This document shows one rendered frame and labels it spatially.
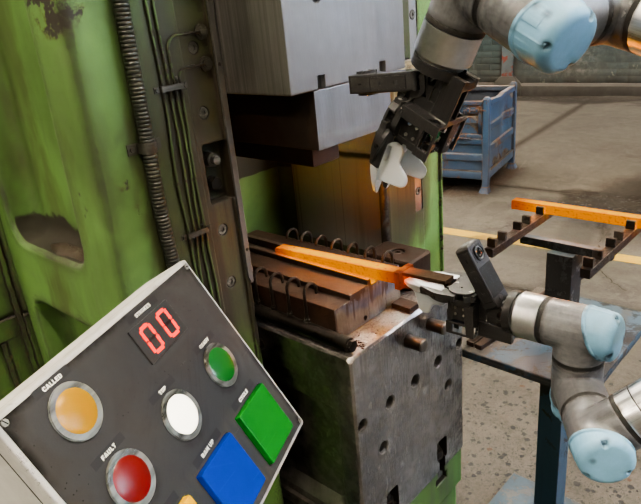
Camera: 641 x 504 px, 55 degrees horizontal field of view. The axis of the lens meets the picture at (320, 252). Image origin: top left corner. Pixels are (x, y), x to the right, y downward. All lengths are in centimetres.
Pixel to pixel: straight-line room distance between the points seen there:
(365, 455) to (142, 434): 63
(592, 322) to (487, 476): 131
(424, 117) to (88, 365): 49
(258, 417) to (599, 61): 818
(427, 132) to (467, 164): 412
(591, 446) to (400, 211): 76
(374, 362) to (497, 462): 119
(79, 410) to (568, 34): 59
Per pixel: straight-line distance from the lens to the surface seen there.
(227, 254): 110
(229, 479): 74
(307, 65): 98
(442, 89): 81
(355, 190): 146
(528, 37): 69
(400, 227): 148
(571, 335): 98
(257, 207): 159
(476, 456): 230
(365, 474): 126
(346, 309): 114
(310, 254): 127
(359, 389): 114
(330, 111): 103
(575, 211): 159
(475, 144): 485
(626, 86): 870
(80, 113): 93
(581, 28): 70
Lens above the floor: 150
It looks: 22 degrees down
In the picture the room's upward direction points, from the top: 6 degrees counter-clockwise
